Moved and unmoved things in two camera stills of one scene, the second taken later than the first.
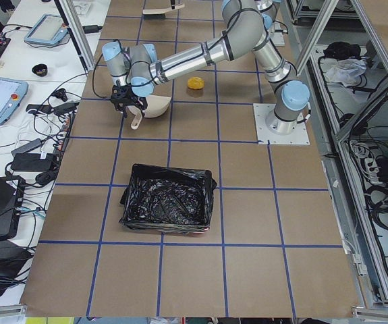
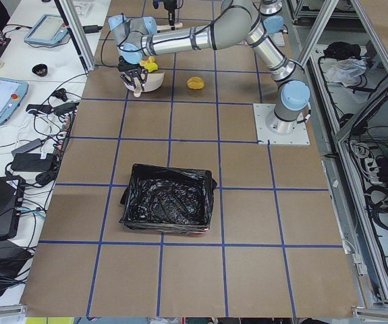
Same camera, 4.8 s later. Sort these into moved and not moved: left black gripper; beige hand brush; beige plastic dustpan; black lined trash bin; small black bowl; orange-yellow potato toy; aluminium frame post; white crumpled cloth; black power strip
Moved: left black gripper; beige plastic dustpan; beige hand brush
Not moved: aluminium frame post; black lined trash bin; white crumpled cloth; black power strip; orange-yellow potato toy; small black bowl
